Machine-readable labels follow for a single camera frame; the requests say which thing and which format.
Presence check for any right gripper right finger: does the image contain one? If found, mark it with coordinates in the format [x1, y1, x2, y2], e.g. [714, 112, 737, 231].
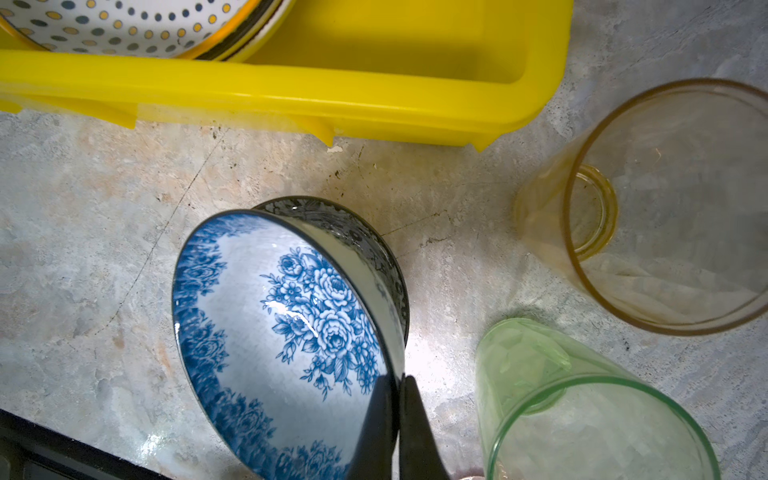
[399, 376, 450, 480]

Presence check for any amber plastic cup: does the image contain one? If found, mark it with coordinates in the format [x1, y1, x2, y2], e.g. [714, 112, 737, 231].
[514, 78, 767, 336]

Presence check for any blue floral bowl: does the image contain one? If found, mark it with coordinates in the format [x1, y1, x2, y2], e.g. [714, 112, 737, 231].
[172, 210, 405, 479]

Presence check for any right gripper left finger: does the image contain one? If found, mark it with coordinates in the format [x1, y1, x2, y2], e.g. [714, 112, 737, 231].
[346, 376, 399, 480]

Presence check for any white plate black striped rim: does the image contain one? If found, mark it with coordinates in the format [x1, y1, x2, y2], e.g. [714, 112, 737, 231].
[184, 0, 295, 62]

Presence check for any yellow plastic bin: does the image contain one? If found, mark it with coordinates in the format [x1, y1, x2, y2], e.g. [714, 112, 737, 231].
[1, 1, 573, 149]

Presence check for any green plastic cup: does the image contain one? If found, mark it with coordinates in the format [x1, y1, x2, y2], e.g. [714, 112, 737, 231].
[476, 318, 721, 479]

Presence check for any black leaf patterned bowl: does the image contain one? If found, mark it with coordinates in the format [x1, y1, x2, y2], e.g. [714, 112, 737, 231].
[253, 195, 410, 343]

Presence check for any dotted plate yellow rim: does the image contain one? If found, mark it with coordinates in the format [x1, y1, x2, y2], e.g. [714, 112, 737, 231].
[1, 0, 269, 60]

